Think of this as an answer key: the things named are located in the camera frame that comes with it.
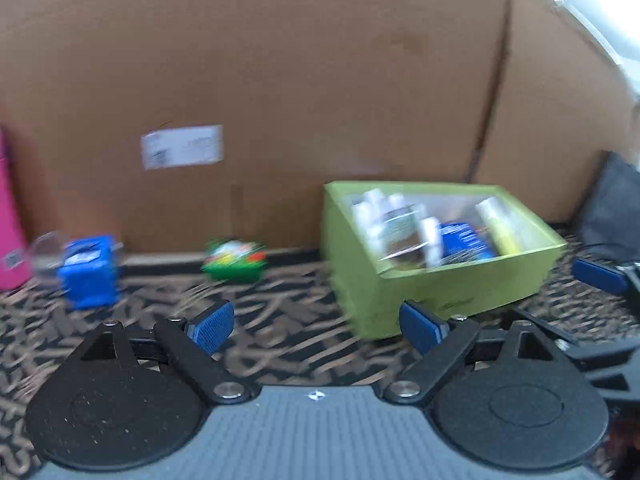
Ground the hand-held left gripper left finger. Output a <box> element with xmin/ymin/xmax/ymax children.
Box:
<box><xmin>75</xmin><ymin>300</ymin><xmax>261</xmax><ymax>405</ymax></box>

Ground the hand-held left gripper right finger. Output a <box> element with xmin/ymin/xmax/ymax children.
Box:
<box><xmin>382</xmin><ymin>300</ymin><xmax>558</xmax><ymax>406</ymax></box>

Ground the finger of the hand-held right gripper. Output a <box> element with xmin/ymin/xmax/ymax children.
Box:
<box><xmin>571</xmin><ymin>257</ymin><xmax>640</xmax><ymax>297</ymax></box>
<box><xmin>510</xmin><ymin>306</ymin><xmax>583</xmax><ymax>347</ymax></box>

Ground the green box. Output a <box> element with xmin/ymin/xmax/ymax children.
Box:
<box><xmin>321</xmin><ymin>180</ymin><xmax>569</xmax><ymax>341</ymax></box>

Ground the blue printed packet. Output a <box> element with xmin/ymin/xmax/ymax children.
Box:
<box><xmin>437</xmin><ymin>221</ymin><xmax>499</xmax><ymax>264</ymax></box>

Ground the green snack packet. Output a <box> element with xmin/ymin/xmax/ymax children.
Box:
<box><xmin>201</xmin><ymin>239</ymin><xmax>269</xmax><ymax>282</ymax></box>

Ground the dark grey bag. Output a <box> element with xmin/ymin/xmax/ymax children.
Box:
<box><xmin>570</xmin><ymin>151</ymin><xmax>640</xmax><ymax>264</ymax></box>

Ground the white bottle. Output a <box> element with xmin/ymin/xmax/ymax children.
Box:
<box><xmin>350</xmin><ymin>188</ymin><xmax>389</xmax><ymax>256</ymax></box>
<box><xmin>420</xmin><ymin>216</ymin><xmax>447</xmax><ymax>267</ymax></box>

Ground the brown label jar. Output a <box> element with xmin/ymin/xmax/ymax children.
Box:
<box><xmin>382</xmin><ymin>203</ymin><xmax>429</xmax><ymax>261</ymax></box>

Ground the blue tissue pack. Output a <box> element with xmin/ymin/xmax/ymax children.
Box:
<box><xmin>56</xmin><ymin>234</ymin><xmax>121</xmax><ymax>310</ymax></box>

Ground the clear plastic cup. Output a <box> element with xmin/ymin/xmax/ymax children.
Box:
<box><xmin>30</xmin><ymin>230</ymin><xmax>71</xmax><ymax>276</ymax></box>

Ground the pink bottle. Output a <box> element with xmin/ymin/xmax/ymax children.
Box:
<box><xmin>0</xmin><ymin>127</ymin><xmax>34</xmax><ymax>291</ymax></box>

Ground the large cardboard box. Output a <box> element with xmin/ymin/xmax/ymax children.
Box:
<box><xmin>0</xmin><ymin>0</ymin><xmax>640</xmax><ymax>262</ymax></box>

